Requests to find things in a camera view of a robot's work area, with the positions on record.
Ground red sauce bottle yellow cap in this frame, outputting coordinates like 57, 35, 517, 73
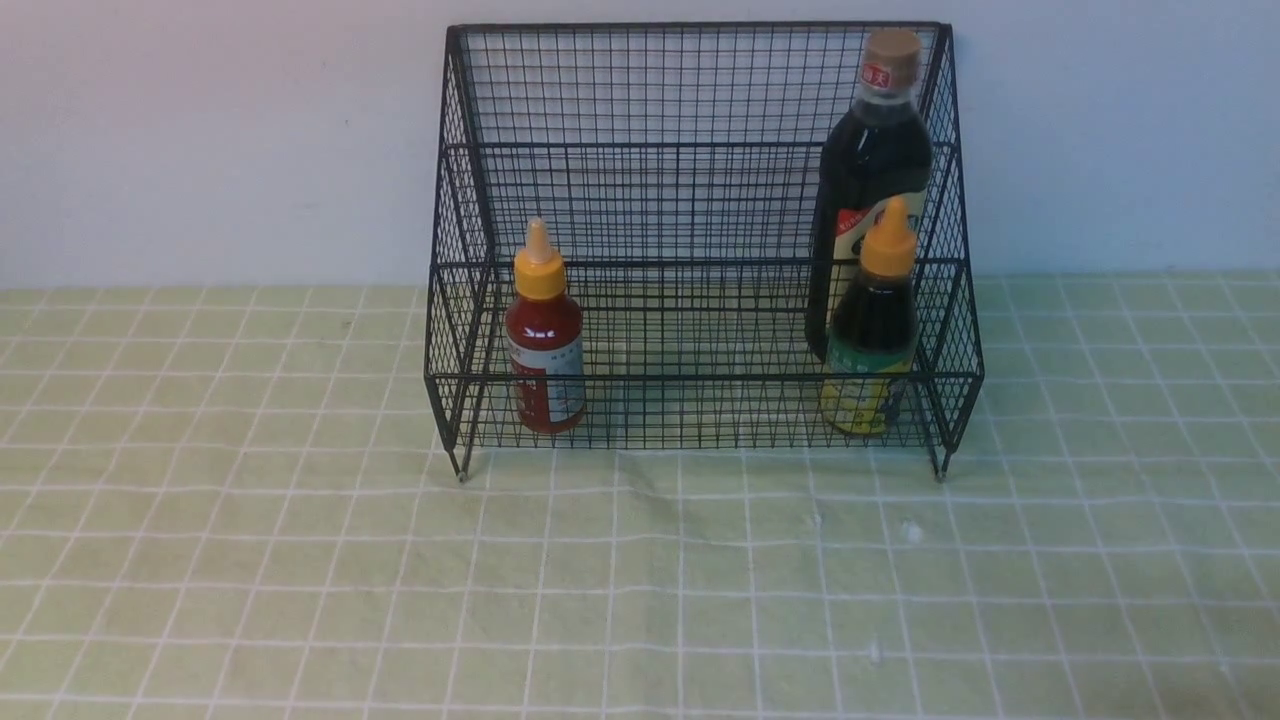
504, 217, 586, 436

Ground small dark bottle orange cap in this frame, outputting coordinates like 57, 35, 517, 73
820, 195, 918, 436

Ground tall dark vinegar bottle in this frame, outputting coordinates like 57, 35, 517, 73
804, 28, 933, 359

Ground green checkered tablecloth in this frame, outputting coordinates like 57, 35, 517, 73
1, 272, 1279, 719

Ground black wire mesh shelf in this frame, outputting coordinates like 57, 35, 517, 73
422, 20, 984, 480

